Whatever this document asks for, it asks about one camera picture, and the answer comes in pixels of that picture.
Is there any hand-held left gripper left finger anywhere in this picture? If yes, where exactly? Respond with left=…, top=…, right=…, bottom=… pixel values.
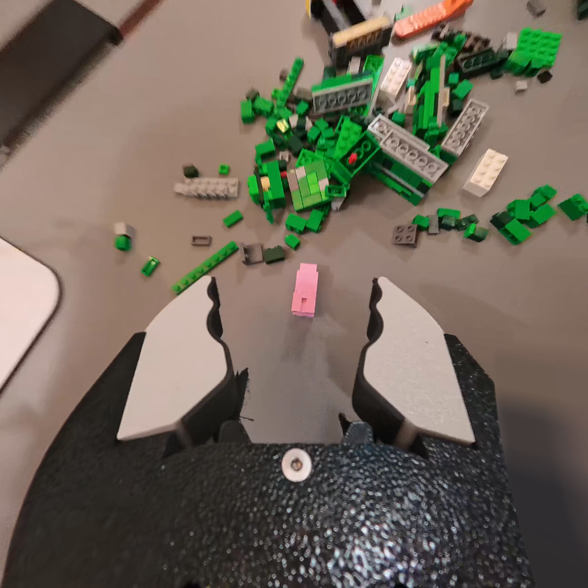
left=116, top=276, right=250, bottom=450

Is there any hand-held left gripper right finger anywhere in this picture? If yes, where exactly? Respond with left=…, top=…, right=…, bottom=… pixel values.
left=351, top=277, right=476, bottom=450

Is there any pink brick pig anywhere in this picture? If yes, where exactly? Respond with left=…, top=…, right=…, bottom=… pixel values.
left=291, top=263, right=320, bottom=319

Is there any grey desk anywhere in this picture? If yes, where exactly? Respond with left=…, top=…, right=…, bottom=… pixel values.
left=0, top=0, right=588, bottom=588

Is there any long green plate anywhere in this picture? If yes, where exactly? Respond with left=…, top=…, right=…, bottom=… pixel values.
left=171, top=241, right=240, bottom=296

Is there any grey square plate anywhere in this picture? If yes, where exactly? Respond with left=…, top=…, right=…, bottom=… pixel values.
left=392, top=223, right=420, bottom=249

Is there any white tray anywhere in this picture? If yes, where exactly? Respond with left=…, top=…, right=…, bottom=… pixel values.
left=0, top=236, right=62, bottom=392

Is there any grey long studded plate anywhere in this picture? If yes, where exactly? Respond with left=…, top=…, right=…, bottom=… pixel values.
left=173, top=177, right=240, bottom=200

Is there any small green brick cluster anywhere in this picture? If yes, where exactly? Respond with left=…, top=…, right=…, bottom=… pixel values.
left=412, top=184, right=588, bottom=246

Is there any white brick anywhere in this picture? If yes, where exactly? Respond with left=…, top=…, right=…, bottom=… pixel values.
left=379, top=57, right=413, bottom=97
left=462, top=148, right=509, bottom=198

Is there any pile of green bricks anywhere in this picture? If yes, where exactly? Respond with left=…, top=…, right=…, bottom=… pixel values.
left=241, top=28, right=563, bottom=226

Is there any black and tan brick assembly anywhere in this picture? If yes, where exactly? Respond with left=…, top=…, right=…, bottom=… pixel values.
left=307, top=0, right=394, bottom=66

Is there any orange plate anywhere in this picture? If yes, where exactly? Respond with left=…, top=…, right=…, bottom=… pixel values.
left=394, top=0, right=475, bottom=39

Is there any black desk cable cover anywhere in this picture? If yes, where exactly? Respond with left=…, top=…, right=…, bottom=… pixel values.
left=0, top=0, right=124, bottom=145

